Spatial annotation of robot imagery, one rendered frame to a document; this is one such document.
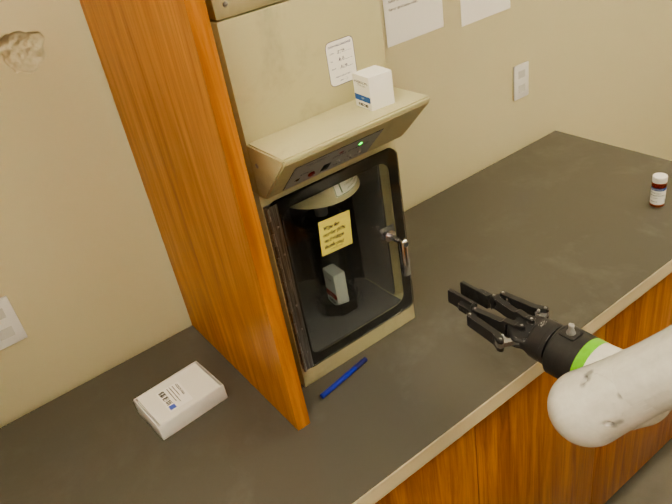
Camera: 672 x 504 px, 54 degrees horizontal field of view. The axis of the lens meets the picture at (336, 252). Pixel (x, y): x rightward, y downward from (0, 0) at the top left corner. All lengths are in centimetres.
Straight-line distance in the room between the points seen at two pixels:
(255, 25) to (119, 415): 88
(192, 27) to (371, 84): 34
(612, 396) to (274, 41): 74
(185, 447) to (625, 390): 86
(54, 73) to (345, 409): 89
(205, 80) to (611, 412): 71
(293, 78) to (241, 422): 70
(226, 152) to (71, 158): 54
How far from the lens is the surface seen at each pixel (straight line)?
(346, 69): 122
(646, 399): 92
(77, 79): 146
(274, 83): 114
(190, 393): 146
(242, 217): 106
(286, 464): 131
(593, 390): 94
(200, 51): 97
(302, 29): 116
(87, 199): 152
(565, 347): 112
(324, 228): 127
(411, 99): 120
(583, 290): 165
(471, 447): 147
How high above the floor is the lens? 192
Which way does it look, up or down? 32 degrees down
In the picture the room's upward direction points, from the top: 10 degrees counter-clockwise
